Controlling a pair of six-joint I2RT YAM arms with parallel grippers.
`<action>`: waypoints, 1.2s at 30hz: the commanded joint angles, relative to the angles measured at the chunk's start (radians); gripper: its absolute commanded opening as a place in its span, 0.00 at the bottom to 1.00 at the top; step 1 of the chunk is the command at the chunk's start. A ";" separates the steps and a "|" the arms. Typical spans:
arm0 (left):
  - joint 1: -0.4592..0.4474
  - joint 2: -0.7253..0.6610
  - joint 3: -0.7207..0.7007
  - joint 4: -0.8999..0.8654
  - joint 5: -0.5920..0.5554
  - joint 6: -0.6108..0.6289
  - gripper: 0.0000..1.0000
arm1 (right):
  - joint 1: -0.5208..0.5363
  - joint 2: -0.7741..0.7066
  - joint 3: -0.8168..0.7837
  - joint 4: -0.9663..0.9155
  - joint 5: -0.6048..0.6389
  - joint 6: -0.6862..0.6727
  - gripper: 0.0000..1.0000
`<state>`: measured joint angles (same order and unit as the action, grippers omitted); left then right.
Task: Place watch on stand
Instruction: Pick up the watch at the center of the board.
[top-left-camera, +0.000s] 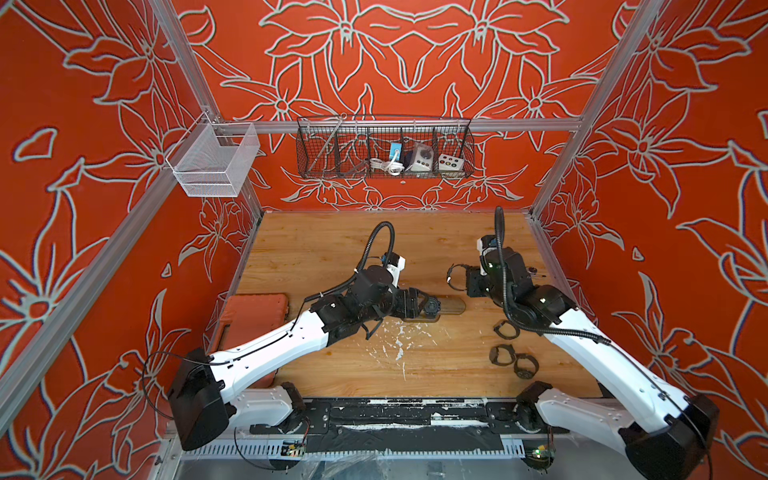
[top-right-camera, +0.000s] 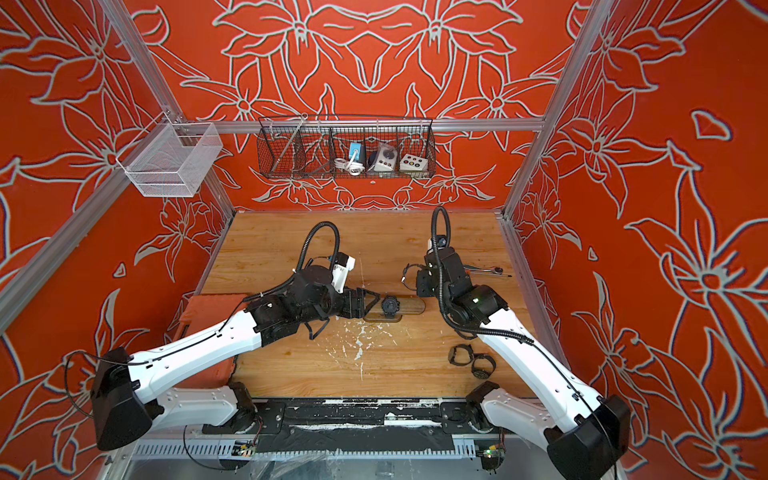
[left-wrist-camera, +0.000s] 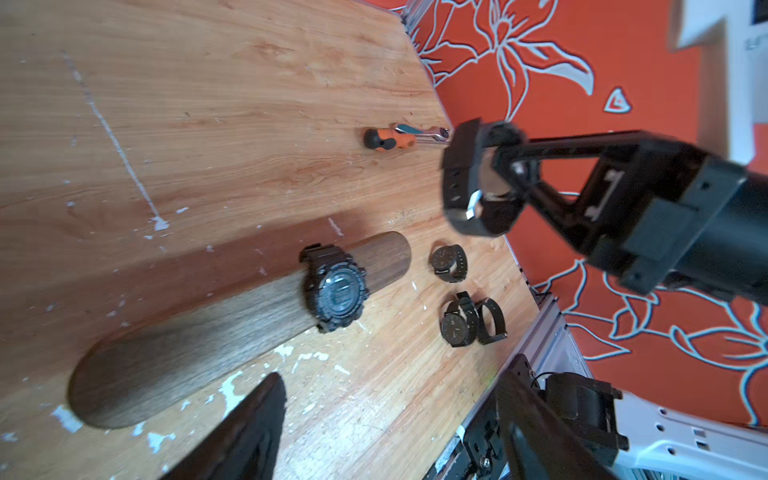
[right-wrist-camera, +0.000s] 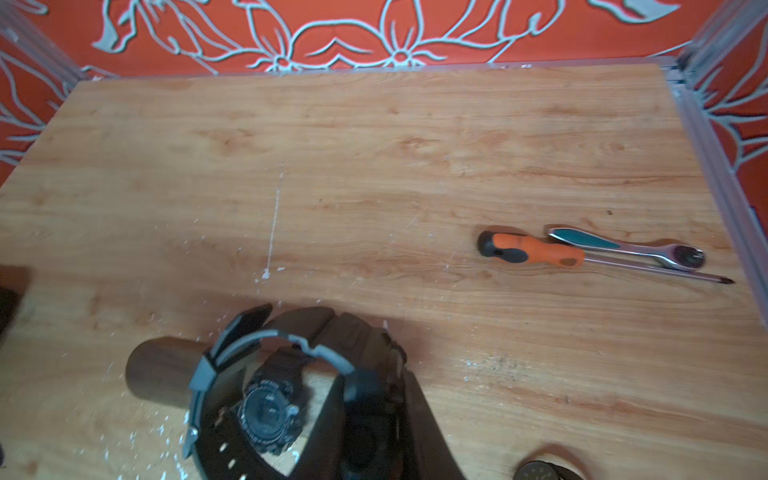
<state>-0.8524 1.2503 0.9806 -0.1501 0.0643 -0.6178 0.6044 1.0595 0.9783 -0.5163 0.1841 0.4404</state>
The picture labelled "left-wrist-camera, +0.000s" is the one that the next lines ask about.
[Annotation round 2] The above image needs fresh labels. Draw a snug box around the black strap watch foremost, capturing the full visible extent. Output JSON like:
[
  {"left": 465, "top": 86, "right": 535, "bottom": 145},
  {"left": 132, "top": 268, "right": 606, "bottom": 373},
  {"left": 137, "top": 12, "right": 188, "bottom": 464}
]
[{"left": 439, "top": 292, "right": 507, "bottom": 348}]

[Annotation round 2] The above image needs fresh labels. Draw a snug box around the black round analog watch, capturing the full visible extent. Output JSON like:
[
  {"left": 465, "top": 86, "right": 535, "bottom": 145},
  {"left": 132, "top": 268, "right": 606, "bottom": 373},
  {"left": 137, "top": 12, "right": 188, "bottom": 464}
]
[{"left": 442, "top": 118, "right": 526, "bottom": 237}]

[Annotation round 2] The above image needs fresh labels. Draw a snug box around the orange handled screwdriver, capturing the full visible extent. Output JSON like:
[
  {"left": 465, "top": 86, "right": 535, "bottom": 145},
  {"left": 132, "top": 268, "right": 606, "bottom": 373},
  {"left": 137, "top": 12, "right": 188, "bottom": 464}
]
[{"left": 362, "top": 124, "right": 451, "bottom": 151}]

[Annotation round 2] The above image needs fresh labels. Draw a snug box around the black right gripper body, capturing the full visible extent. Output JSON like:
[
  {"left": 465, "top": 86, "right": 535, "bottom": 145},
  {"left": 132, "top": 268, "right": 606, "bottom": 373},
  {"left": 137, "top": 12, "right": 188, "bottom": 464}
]
[{"left": 580, "top": 132, "right": 750, "bottom": 296}]

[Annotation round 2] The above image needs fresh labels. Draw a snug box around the black digital sport watch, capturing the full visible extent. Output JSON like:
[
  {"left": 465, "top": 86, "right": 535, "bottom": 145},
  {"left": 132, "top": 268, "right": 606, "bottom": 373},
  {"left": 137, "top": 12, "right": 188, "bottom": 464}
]
[{"left": 299, "top": 244, "right": 369, "bottom": 333}]

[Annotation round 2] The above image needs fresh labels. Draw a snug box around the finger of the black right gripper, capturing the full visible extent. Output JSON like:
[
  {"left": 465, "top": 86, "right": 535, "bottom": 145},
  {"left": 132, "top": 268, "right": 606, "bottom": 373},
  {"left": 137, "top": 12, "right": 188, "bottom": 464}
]
[
  {"left": 524, "top": 181, "right": 591, "bottom": 252},
  {"left": 509, "top": 131, "right": 645, "bottom": 165}
]

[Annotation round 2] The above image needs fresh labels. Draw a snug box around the black analog watch near edge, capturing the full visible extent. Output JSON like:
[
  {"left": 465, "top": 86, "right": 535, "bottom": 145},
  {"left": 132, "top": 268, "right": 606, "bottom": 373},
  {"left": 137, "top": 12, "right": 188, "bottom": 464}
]
[{"left": 429, "top": 244, "right": 468, "bottom": 283}]

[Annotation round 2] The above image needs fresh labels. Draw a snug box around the dark wooden watch stand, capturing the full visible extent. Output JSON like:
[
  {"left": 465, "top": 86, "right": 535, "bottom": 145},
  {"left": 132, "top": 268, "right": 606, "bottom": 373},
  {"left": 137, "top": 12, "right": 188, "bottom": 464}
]
[{"left": 68, "top": 231, "right": 412, "bottom": 429}]

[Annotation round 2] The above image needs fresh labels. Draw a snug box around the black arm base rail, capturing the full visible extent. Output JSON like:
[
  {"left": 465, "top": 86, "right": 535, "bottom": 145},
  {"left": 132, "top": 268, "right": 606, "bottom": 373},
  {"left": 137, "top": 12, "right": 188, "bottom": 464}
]
[{"left": 424, "top": 354, "right": 548, "bottom": 479}]

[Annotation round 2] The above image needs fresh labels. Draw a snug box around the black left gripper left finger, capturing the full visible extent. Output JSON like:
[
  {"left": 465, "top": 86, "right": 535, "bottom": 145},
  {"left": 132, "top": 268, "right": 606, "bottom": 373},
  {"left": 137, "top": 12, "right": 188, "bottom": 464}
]
[{"left": 163, "top": 373, "right": 287, "bottom": 479}]

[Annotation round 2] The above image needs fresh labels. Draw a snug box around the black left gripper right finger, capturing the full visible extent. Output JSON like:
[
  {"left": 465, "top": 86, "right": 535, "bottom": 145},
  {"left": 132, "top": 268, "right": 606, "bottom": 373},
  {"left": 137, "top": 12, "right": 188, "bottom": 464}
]
[{"left": 495, "top": 371, "right": 614, "bottom": 479}]

